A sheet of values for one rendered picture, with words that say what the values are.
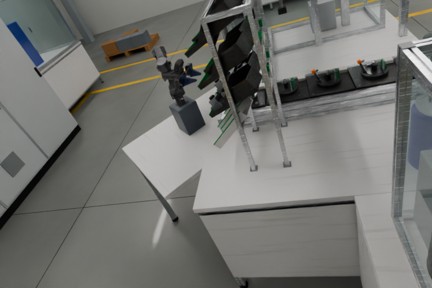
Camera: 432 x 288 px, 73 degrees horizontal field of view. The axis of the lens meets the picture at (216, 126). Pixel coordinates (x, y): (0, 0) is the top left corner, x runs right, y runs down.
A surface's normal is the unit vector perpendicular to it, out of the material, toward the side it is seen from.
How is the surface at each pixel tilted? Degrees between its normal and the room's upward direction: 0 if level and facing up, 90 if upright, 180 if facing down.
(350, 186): 0
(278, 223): 90
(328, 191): 0
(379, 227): 0
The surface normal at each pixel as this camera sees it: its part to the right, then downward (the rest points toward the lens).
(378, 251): -0.31, -0.77
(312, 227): -0.14, 0.61
